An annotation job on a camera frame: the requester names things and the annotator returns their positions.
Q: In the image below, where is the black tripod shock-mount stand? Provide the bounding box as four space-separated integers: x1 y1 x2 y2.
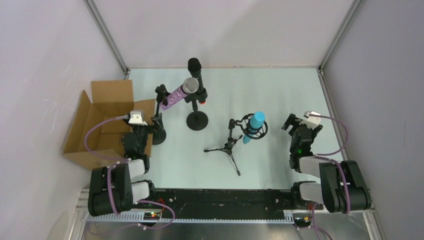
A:
203 113 254 176

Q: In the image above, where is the purple glitter microphone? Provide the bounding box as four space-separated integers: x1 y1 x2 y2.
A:
159 77 200 111

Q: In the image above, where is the brown cardboard box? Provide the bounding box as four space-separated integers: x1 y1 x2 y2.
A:
62 80 156 170

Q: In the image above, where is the teal blue microphone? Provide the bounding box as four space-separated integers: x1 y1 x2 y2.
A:
242 111 268 145

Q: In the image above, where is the black orange-ring microphone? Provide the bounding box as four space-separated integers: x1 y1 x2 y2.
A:
187 57 208 105

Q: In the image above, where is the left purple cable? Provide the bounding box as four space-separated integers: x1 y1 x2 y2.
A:
83 114 133 215

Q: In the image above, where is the purple cable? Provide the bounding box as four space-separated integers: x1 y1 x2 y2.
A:
308 113 352 215
83 114 133 215

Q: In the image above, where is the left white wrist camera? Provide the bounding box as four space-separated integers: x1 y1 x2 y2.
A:
127 110 148 126

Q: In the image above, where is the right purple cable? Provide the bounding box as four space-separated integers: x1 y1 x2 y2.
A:
308 113 352 215

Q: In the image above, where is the black round-base mic stand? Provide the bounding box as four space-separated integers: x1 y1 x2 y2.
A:
151 84 170 145

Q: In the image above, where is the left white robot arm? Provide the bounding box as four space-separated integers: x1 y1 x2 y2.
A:
87 110 157 217

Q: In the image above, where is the aluminium frame rail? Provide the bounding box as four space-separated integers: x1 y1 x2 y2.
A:
75 188 89 211

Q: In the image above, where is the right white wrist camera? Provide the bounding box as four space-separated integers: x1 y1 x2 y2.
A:
299 111 322 130

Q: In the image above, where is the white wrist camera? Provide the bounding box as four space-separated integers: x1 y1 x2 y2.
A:
299 111 322 130
127 110 148 126

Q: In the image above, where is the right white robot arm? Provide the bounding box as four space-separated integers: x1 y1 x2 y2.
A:
281 111 372 214

